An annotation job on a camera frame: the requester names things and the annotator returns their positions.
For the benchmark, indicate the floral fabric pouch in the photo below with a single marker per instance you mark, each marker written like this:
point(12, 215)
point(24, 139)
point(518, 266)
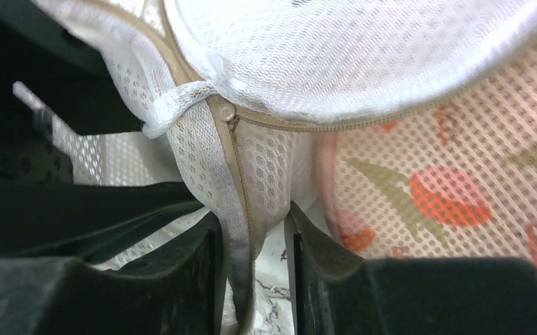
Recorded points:
point(455, 180)

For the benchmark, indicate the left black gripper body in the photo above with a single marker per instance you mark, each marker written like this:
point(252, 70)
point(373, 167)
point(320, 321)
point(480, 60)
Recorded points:
point(58, 112)

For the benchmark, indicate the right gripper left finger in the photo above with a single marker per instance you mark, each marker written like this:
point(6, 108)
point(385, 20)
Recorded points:
point(177, 288)

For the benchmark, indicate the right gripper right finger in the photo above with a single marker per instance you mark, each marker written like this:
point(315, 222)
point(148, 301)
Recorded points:
point(334, 291)

